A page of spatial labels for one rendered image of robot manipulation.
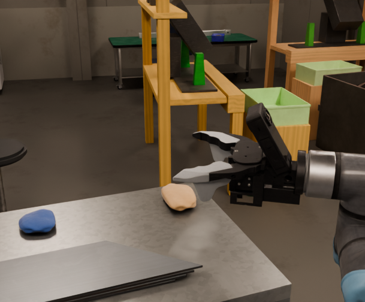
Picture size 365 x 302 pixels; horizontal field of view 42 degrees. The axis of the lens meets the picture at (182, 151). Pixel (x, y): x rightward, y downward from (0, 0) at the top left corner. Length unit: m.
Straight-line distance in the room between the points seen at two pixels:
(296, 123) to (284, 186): 3.03
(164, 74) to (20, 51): 4.85
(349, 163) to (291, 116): 3.02
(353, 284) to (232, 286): 0.52
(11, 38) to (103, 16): 1.46
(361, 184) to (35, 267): 0.78
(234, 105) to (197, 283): 2.55
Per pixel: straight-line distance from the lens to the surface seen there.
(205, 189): 0.75
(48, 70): 8.08
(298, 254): 3.23
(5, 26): 8.02
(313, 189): 0.76
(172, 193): 1.47
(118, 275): 1.15
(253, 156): 0.76
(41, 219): 1.41
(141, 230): 1.36
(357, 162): 0.77
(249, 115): 0.72
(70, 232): 1.38
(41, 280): 1.17
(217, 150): 0.85
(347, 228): 0.79
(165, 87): 3.46
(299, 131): 3.81
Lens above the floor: 1.75
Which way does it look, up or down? 22 degrees down
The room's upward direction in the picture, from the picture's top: straight up
